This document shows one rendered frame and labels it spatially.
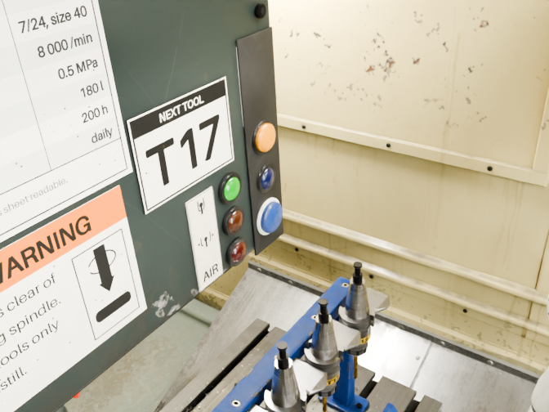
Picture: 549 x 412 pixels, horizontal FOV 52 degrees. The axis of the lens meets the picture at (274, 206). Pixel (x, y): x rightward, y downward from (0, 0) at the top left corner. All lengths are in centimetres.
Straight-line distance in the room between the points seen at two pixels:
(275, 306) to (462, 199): 65
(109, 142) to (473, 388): 123
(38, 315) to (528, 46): 94
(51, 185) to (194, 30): 14
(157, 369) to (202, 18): 154
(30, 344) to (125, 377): 150
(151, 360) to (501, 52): 135
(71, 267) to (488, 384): 122
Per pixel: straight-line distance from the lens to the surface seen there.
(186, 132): 42
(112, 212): 39
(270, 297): 167
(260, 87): 47
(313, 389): 91
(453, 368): 150
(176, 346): 193
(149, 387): 183
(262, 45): 47
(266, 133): 48
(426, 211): 132
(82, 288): 39
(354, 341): 98
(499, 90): 115
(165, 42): 39
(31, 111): 34
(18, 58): 33
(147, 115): 39
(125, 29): 37
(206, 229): 46
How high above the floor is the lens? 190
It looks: 31 degrees down
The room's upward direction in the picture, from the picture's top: 4 degrees counter-clockwise
